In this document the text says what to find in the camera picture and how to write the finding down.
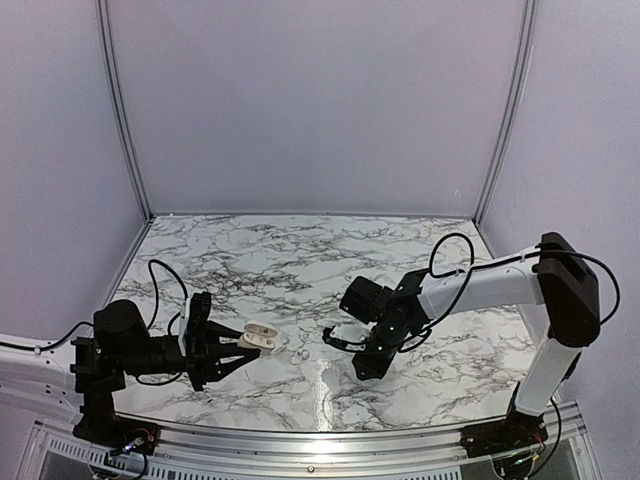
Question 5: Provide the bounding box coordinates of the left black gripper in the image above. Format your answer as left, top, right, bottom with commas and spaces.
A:
119, 321, 259, 393

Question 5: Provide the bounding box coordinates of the white earbud charging case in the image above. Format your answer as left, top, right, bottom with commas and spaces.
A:
238, 322, 279, 355

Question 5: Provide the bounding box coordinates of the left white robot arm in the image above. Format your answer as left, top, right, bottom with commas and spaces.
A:
1, 292, 273, 445

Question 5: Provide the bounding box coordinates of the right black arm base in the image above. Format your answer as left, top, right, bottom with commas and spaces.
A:
460, 396, 549, 458

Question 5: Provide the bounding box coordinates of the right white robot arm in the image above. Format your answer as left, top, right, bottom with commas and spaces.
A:
340, 232, 601, 448

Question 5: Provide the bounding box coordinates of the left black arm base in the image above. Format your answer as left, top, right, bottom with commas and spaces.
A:
72, 393, 160, 455

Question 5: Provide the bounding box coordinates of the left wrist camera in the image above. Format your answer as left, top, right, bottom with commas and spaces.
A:
177, 308, 190, 357

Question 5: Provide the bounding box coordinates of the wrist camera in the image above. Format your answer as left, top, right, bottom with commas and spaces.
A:
177, 308, 190, 357
322, 276, 394, 353

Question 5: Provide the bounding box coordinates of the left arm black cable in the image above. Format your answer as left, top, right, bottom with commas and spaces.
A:
29, 259, 189, 386

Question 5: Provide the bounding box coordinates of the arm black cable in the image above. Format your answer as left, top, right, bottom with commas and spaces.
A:
399, 232, 621, 351
29, 259, 189, 386

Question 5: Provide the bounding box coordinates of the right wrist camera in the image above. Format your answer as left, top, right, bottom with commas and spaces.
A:
322, 276, 394, 353

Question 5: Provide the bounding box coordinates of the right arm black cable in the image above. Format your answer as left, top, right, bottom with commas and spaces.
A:
399, 232, 621, 351

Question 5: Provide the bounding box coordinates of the front aluminium rail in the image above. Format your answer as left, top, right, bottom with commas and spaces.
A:
16, 403, 601, 479

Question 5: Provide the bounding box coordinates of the left aluminium corner post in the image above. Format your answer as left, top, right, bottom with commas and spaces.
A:
95, 0, 154, 223

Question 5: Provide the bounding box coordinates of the aluminium corner post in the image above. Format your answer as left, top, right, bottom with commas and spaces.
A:
95, 0, 154, 223
472, 0, 539, 228

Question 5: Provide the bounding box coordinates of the right aluminium corner post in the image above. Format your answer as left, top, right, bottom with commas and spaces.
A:
472, 0, 539, 228

